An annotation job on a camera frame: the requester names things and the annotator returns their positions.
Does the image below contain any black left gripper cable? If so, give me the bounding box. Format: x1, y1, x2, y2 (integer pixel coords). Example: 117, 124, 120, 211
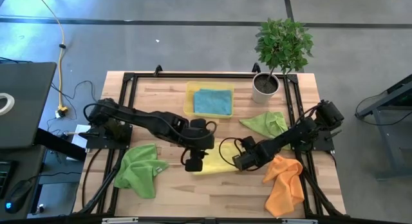
180, 120, 218, 167

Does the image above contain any black side desk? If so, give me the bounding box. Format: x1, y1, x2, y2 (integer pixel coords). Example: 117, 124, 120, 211
0, 127, 88, 221

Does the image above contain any black metal side table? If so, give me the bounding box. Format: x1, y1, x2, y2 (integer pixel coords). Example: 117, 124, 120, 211
355, 74, 412, 182

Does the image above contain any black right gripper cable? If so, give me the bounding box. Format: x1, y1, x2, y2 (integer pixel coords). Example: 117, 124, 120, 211
218, 137, 243, 169

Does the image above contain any black computer mouse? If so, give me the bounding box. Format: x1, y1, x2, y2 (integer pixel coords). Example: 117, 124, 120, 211
4, 180, 33, 214

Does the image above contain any yellow translucent plastic bin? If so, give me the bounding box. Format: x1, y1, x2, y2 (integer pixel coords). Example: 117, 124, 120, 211
183, 81, 235, 120

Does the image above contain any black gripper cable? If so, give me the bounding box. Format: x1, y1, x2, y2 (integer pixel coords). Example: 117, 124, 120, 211
218, 137, 243, 169
180, 120, 218, 167

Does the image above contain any yellow extension cable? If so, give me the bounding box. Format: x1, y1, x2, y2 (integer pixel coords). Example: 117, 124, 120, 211
33, 0, 70, 118

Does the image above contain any white tape roll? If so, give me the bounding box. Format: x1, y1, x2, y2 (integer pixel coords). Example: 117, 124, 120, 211
0, 92, 15, 117

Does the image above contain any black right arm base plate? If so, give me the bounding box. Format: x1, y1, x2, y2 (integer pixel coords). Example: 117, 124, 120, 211
288, 125, 335, 153

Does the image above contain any blue microfiber towel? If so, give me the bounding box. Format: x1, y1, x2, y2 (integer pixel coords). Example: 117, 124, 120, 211
193, 88, 233, 116

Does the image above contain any green plant in white pot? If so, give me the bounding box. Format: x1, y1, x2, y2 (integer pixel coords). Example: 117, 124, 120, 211
251, 17, 315, 105

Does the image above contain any white flat box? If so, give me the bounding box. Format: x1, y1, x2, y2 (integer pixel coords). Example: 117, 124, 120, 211
70, 124, 93, 151

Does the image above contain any black aluminium table frame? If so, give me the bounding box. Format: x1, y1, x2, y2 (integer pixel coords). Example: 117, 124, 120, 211
71, 62, 348, 224

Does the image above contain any yellow microfiber towel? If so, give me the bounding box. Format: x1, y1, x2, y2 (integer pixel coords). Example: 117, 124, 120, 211
192, 141, 241, 176

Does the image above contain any orange microfiber towel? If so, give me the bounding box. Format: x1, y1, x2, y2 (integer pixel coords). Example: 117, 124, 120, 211
262, 154, 305, 218

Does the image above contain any lime green microfiber towel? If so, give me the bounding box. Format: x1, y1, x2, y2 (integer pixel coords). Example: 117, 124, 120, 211
239, 111, 292, 151

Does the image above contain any grass green microfiber towel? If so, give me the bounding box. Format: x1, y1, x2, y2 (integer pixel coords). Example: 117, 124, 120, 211
114, 143, 170, 200

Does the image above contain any white metal bracket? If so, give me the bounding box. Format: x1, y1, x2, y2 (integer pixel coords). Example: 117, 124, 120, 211
281, 218, 319, 224
101, 217, 139, 224

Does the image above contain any black keyboard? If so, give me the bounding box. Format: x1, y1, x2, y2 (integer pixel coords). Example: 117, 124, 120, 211
0, 159, 16, 199

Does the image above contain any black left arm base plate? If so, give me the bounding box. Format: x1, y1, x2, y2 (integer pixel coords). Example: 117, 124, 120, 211
79, 122, 133, 151

